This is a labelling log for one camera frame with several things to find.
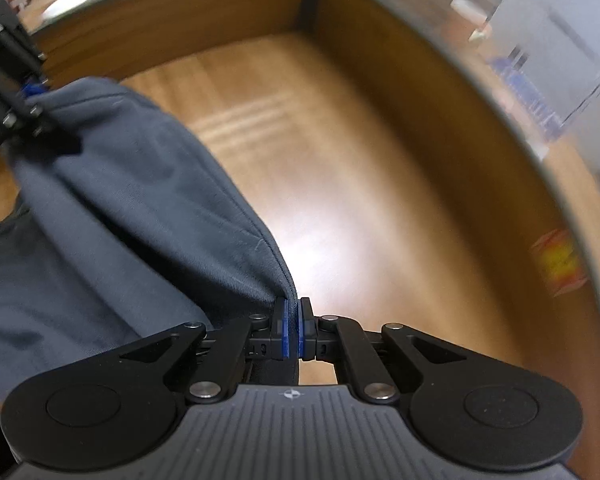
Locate blue and white label strip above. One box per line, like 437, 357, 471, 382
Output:
487, 54, 572, 137

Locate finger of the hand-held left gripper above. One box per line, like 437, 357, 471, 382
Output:
0, 57, 61, 149
0, 22, 49, 99

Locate grey pants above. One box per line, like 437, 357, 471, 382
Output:
0, 76, 301, 401

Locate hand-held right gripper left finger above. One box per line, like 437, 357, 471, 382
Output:
115, 297, 291, 406

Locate red and yellow sticker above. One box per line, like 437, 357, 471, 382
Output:
530, 229, 582, 297

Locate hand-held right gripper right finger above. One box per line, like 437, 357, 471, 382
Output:
290, 297, 473, 406

